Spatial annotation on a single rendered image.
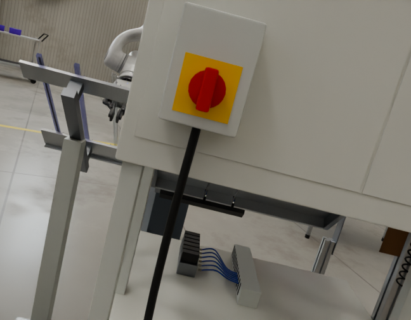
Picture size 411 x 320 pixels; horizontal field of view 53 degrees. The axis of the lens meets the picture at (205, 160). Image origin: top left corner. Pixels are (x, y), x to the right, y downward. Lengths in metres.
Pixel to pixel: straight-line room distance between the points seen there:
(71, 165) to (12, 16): 9.56
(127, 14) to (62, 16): 1.53
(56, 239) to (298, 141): 1.11
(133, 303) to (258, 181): 0.50
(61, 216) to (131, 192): 0.91
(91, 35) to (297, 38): 10.39
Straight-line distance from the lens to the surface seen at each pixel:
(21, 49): 10.91
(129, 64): 1.55
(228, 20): 0.51
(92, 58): 10.93
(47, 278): 1.62
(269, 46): 0.57
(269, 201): 1.58
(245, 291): 1.06
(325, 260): 1.71
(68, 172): 1.45
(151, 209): 2.02
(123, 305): 0.97
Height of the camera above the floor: 1.16
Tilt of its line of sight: 12 degrees down
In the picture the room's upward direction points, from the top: 15 degrees clockwise
